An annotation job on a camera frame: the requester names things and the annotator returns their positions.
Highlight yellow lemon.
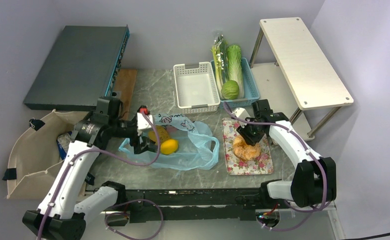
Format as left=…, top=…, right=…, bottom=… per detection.
left=160, top=138, right=179, bottom=155

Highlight light blue printed grocery bag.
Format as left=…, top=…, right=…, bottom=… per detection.
left=118, top=112, right=221, bottom=171

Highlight orange pumpkin slice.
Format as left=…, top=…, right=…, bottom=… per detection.
left=232, top=135, right=262, bottom=161

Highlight green napa cabbage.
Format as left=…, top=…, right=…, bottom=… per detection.
left=226, top=44, right=245, bottom=99

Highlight white two-tier metal shelf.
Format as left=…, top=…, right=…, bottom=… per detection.
left=249, top=17, right=354, bottom=141

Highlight beige canvas tote bag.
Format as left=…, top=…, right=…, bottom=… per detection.
left=3, top=110, right=86, bottom=200

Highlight small green cabbage head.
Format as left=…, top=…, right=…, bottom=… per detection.
left=220, top=80, right=240, bottom=100

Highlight floral pattern tray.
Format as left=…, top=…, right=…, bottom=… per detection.
left=222, top=118, right=274, bottom=175

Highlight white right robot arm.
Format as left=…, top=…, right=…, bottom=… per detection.
left=230, top=99, right=337, bottom=211

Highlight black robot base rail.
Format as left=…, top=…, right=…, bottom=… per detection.
left=85, top=180, right=294, bottom=228

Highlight green chives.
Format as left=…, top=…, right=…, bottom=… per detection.
left=213, top=33, right=228, bottom=83

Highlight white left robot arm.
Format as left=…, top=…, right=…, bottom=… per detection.
left=22, top=96, right=156, bottom=240

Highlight white perforated plastic basket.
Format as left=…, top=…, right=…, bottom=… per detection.
left=173, top=61, right=221, bottom=115

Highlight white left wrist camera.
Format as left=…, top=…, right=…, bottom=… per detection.
left=136, top=105, right=154, bottom=133

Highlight dark grey flat equipment box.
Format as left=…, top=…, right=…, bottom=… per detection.
left=23, top=25, right=130, bottom=112

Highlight blue packaged item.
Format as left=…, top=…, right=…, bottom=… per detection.
left=56, top=131, right=72, bottom=160

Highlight green celery stalks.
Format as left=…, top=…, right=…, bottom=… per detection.
left=211, top=44, right=224, bottom=100

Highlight brown potato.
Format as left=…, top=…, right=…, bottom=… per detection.
left=147, top=125, right=171, bottom=145

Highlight wooden board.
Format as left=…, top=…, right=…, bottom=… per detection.
left=113, top=68, right=138, bottom=120

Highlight blue perforated plastic basket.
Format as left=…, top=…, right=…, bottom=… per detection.
left=212, top=57, right=260, bottom=110

